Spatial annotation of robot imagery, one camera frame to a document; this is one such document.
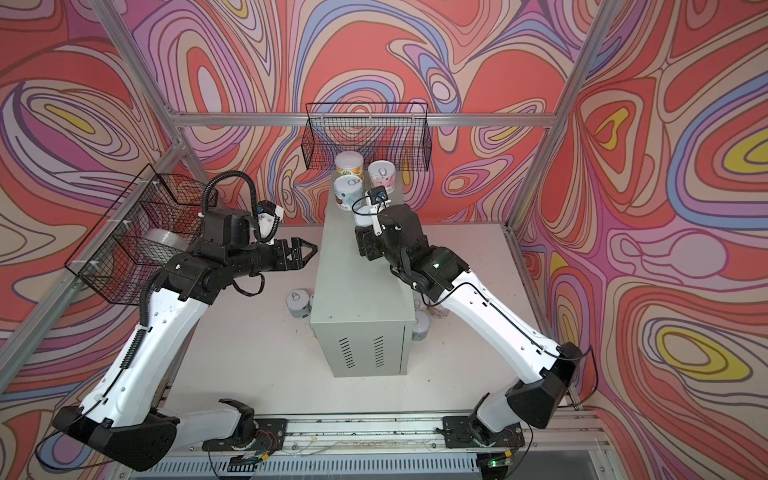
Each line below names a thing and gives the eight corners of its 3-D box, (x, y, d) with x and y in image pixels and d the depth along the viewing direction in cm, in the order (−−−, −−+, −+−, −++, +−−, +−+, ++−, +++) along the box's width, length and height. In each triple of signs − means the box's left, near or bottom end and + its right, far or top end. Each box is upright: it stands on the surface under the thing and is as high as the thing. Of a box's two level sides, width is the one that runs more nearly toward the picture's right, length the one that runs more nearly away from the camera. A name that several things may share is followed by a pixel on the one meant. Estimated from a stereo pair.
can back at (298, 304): (288, 318, 96) (283, 309, 91) (293, 300, 100) (288, 290, 96) (310, 318, 96) (306, 309, 91) (313, 300, 100) (310, 290, 96)
